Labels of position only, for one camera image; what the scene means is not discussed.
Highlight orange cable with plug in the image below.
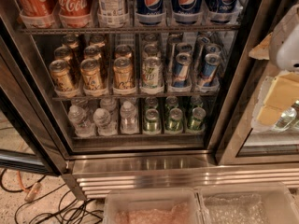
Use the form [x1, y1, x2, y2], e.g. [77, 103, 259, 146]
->
[16, 170, 43, 203]

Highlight clear plastic bin right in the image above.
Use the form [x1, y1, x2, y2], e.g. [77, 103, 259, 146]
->
[197, 183, 299, 224]

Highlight clear plastic bin left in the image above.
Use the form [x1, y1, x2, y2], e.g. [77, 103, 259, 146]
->
[103, 188, 203, 224]

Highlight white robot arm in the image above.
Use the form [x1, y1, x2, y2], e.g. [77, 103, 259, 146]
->
[249, 4, 299, 133]

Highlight clear water bottle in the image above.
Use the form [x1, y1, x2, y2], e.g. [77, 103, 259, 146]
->
[121, 101, 138, 134]
[93, 108, 117, 136]
[68, 105, 95, 138]

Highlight stainless steel fridge cabinet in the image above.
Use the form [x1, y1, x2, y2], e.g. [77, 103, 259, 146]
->
[0, 0, 299, 200]

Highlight open fridge glass door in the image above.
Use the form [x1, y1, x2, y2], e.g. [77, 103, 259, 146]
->
[0, 21, 66, 175]

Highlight green white 7up can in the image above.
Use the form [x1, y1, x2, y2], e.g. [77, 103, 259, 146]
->
[141, 57, 164, 94]

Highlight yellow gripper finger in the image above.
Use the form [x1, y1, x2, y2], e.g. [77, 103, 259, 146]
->
[249, 33, 273, 60]
[251, 71, 299, 132]

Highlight blue red bull can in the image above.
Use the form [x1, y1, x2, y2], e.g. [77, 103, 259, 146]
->
[195, 53, 221, 92]
[167, 52, 192, 92]

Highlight red Coca-Cola bottle left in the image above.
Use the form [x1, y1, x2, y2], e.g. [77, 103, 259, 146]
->
[19, 0, 57, 28]

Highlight blue Red Bull can left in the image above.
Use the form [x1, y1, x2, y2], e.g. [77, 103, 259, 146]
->
[167, 52, 192, 92]

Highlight gold can front right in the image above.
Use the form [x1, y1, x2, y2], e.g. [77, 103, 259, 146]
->
[113, 57, 136, 95]

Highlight gold can front left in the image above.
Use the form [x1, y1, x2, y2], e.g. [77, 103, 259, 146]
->
[49, 60, 79, 98]

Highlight black floor cables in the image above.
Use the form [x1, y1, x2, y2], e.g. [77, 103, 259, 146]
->
[0, 168, 105, 224]

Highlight green can front left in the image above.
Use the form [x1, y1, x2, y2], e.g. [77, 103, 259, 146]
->
[143, 108, 161, 135]

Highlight green can front right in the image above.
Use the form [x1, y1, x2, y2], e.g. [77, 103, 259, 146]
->
[187, 107, 206, 133]

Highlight clear plastic bin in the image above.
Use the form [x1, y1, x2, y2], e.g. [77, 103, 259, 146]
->
[197, 183, 299, 224]
[103, 188, 203, 224]

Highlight right fridge glass door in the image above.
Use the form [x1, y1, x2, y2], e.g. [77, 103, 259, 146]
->
[210, 0, 298, 165]

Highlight red coca-cola bottle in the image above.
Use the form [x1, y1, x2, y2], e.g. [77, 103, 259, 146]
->
[19, 0, 57, 28]
[58, 0, 93, 28]

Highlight red Coca-Cola bottle right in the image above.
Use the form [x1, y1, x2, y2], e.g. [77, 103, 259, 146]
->
[58, 0, 93, 28]

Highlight gold can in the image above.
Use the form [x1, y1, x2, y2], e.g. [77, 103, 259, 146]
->
[113, 57, 136, 95]
[49, 60, 79, 98]
[80, 58, 107, 97]

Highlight gold can front middle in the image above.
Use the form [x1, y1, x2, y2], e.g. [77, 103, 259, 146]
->
[80, 58, 107, 97]

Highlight blue Pepsi bottle left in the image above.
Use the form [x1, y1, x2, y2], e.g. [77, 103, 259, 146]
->
[136, 0, 163, 25]

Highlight blue Red Bull can right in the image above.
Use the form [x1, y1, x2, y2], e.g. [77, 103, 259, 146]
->
[195, 53, 221, 92]

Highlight green can front middle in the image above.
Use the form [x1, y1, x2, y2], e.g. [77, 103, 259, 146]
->
[165, 108, 183, 134]

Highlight clear bottle white label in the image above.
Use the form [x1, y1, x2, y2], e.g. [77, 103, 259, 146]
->
[98, 0, 128, 27]

